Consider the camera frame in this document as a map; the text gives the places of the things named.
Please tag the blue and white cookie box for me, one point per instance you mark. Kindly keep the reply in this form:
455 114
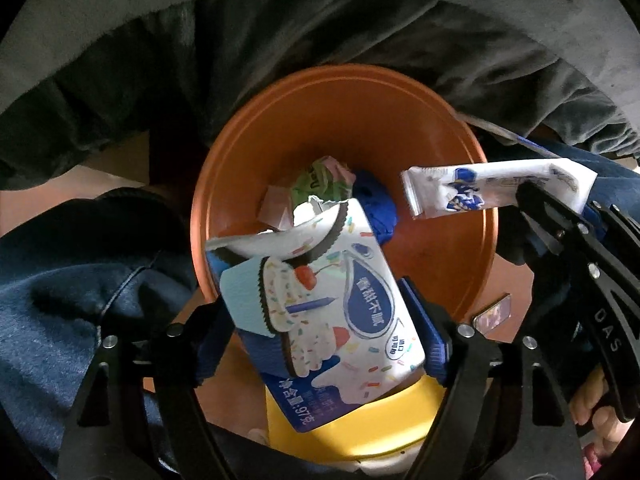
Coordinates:
320 320

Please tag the person's jeans leg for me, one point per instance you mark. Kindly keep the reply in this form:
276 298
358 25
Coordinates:
65 300
590 165

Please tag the blue snack pouch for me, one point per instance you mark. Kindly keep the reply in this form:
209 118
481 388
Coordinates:
377 205

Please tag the white blue-print snack packet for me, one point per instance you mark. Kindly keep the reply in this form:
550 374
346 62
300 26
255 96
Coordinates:
480 187

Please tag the person's left jeans leg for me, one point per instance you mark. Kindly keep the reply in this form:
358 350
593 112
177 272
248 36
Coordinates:
65 300

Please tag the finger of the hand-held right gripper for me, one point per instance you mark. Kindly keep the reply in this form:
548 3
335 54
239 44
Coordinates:
595 305
622 240

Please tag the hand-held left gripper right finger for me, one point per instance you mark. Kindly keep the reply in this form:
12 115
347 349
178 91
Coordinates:
430 330

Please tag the small brown wrapper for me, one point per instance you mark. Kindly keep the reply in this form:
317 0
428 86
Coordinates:
275 205

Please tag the person's right jeans leg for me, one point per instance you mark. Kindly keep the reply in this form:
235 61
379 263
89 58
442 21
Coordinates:
590 165

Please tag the green snack packet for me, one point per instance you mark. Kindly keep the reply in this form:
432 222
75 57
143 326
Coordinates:
322 180

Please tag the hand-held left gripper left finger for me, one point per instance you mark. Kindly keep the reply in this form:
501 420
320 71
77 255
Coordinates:
212 355

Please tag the person's right hand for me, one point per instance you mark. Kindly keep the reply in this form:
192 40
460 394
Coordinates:
595 410

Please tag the orange plastic basin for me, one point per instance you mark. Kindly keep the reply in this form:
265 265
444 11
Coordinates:
350 120

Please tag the small purple card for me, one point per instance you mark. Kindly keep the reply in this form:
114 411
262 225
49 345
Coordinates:
493 314

